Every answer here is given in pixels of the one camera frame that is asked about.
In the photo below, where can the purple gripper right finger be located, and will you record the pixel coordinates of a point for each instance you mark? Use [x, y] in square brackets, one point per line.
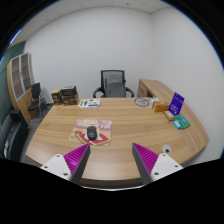
[153, 166]

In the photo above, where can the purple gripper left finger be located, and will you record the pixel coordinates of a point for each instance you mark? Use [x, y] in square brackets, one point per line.
[69, 166]

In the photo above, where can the black computer mouse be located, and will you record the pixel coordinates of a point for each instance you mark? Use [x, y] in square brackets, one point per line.
[91, 133]

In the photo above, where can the cartoon cat mouse pad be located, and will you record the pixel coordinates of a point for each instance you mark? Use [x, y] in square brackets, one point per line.
[103, 129]

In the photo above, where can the blue small pack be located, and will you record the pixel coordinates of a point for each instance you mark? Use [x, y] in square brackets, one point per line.
[177, 124]

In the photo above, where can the green tissue pack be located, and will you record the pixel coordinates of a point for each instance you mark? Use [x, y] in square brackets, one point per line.
[181, 119]

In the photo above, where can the yellow small packet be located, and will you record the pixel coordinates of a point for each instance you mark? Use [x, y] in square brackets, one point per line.
[169, 115]

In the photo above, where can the white green printed sheet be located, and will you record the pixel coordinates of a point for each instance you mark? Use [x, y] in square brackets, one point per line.
[84, 103]

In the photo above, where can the round grey coaster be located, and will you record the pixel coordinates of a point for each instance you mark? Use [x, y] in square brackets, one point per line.
[143, 102]

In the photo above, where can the black leather sofa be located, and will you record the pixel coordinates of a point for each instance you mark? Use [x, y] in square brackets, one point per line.
[13, 134]

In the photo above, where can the large dark cardboard box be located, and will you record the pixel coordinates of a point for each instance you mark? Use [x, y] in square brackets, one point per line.
[69, 95]

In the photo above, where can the black visitor chair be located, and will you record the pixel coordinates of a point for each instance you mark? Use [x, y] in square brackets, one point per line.
[36, 101]

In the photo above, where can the small dark cardboard box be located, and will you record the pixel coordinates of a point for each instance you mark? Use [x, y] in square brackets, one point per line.
[56, 96]

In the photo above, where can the wooden side desk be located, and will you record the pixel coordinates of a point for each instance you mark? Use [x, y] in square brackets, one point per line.
[154, 88]

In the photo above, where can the grey mesh office chair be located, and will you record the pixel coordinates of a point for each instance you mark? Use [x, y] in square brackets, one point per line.
[113, 84]

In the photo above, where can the wooden bookcase cabinet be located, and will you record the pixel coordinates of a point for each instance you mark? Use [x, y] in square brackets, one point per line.
[20, 79]

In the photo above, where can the white desk cable grommet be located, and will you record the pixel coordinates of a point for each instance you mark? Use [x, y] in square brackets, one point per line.
[166, 148]

